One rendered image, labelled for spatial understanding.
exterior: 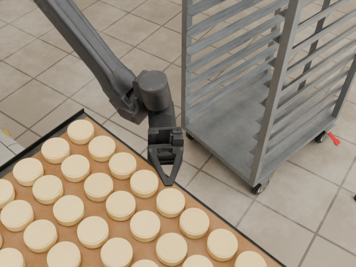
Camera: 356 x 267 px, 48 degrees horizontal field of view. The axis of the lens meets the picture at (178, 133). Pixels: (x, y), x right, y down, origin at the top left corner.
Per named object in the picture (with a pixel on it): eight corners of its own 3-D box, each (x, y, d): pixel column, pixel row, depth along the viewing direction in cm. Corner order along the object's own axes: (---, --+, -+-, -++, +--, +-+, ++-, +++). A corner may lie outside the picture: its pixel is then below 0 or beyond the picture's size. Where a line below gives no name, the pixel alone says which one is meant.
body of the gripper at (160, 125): (179, 165, 83) (176, 137, 87) (183, 134, 75) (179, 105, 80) (148, 167, 82) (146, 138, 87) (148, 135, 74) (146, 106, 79)
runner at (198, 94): (189, 104, 183) (189, 99, 181) (185, 101, 184) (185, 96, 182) (279, 49, 211) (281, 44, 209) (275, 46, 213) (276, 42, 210)
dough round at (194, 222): (176, 214, 70) (177, 208, 68) (204, 210, 71) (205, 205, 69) (181, 241, 67) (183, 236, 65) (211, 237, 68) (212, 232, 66)
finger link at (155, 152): (185, 198, 77) (180, 159, 83) (188, 178, 72) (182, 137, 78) (149, 200, 77) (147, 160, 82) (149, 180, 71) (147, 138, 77)
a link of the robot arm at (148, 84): (142, 90, 92) (118, 116, 88) (130, 52, 83) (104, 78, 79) (185, 108, 87) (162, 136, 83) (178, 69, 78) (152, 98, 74)
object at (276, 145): (251, 169, 170) (252, 164, 167) (246, 165, 171) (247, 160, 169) (339, 100, 198) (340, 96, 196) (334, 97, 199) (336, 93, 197)
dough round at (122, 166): (106, 161, 76) (105, 155, 74) (131, 154, 77) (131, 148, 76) (113, 183, 73) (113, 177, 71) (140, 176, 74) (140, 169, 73)
